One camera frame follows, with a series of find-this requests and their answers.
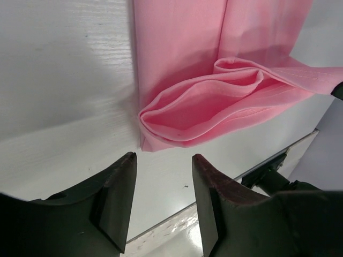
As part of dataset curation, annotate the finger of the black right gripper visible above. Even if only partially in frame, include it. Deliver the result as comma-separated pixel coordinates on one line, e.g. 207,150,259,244
331,82,343,100

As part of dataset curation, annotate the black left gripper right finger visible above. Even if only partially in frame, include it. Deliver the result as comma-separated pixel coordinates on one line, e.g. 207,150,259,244
192,154,342,256

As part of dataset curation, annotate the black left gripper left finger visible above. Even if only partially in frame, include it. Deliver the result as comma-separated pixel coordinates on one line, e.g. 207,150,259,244
1,152,137,256

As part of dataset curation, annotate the pink t shirt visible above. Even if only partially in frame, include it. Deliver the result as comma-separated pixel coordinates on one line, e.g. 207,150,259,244
133,1,342,152

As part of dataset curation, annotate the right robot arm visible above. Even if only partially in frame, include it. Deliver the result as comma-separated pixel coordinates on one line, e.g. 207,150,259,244
241,130,319,196

